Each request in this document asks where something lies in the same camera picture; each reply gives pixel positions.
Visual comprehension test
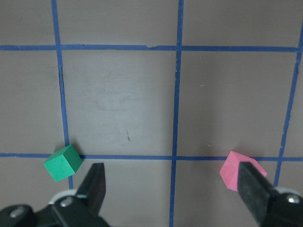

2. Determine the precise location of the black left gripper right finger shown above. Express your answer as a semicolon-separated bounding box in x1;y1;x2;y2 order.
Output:
237;162;276;224

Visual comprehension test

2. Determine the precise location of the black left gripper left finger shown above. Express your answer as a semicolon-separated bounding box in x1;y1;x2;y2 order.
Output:
76;163;106;216

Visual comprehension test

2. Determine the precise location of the pink foam cube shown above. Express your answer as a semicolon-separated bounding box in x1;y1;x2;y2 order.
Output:
219;151;267;192

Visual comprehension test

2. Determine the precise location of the green foam cube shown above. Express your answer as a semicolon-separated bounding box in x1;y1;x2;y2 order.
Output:
44;145;83;182

